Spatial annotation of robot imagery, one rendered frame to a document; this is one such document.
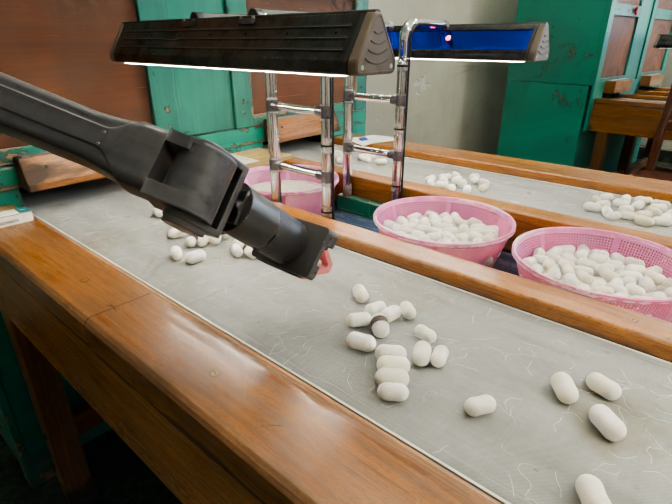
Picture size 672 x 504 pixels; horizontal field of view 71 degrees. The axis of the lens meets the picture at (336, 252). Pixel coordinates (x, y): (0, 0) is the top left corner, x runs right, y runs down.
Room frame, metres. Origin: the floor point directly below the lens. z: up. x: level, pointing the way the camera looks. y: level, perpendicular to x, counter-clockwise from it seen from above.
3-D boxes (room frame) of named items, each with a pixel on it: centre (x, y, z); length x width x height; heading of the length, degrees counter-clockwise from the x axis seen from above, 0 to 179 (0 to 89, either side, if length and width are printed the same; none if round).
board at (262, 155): (1.28, 0.29, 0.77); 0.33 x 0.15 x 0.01; 139
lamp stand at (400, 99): (1.18, -0.14, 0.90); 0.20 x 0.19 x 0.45; 49
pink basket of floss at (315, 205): (1.14, 0.13, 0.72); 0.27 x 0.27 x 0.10
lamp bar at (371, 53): (0.82, 0.18, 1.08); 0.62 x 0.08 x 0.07; 49
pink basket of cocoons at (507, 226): (0.85, -0.21, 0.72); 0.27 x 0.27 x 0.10
